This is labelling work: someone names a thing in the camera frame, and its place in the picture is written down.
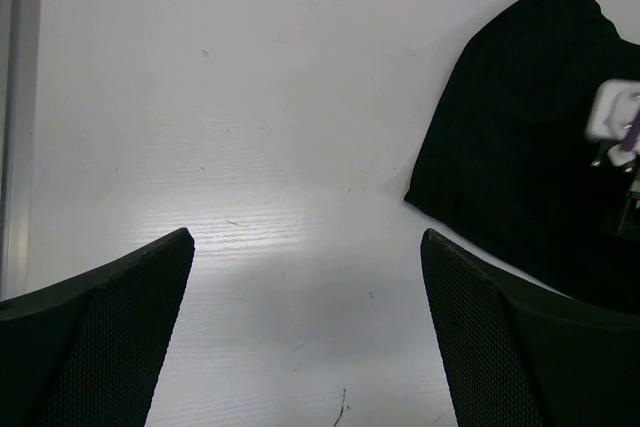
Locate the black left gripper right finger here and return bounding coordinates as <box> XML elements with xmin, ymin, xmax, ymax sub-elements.
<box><xmin>421</xmin><ymin>229</ymin><xmax>639</xmax><ymax>426</ymax></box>

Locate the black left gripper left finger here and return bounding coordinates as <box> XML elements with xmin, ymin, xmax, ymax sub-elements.
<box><xmin>1</xmin><ymin>228</ymin><xmax>195</xmax><ymax>426</ymax></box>

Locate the black pleated skirt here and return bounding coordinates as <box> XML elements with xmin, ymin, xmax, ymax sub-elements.
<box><xmin>405</xmin><ymin>0</ymin><xmax>639</xmax><ymax>314</ymax></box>

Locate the aluminium table edge rail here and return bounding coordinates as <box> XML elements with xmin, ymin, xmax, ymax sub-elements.
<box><xmin>1</xmin><ymin>0</ymin><xmax>41</xmax><ymax>299</ymax></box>

